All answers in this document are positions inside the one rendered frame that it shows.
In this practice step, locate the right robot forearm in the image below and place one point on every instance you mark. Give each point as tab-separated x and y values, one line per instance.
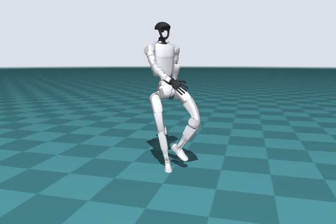
159	72

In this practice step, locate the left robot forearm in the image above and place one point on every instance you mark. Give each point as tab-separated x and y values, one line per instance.
175	75

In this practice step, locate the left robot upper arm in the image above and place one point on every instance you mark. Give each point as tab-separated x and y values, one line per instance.
176	66

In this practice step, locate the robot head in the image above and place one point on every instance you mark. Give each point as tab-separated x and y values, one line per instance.
161	27

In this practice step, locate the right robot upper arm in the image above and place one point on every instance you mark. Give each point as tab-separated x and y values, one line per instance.
149	51

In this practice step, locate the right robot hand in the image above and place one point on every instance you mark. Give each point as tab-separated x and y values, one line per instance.
176	84

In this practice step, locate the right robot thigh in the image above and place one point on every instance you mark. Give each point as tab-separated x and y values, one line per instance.
157	110

